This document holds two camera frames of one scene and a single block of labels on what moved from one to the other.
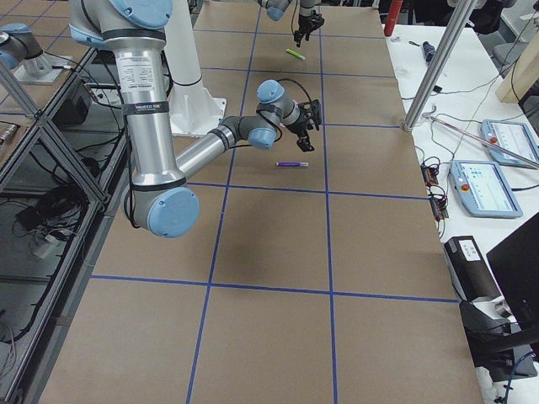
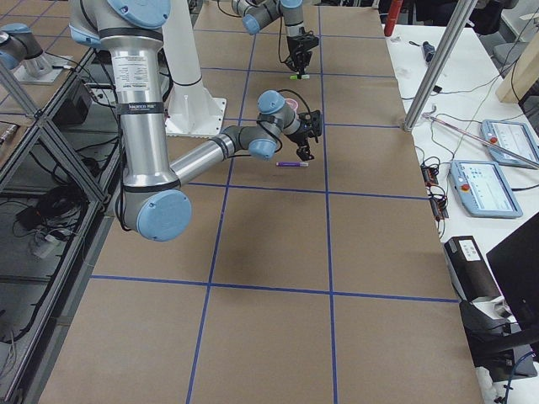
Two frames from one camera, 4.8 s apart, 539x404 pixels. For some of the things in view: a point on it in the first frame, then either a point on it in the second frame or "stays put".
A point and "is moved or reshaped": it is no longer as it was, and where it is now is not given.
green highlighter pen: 289,50 is moved or reshaped
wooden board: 523,75 stays put
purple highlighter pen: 292,163 stays put
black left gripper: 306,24 → 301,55
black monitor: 515,264 stays put
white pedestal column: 194,109 stays put
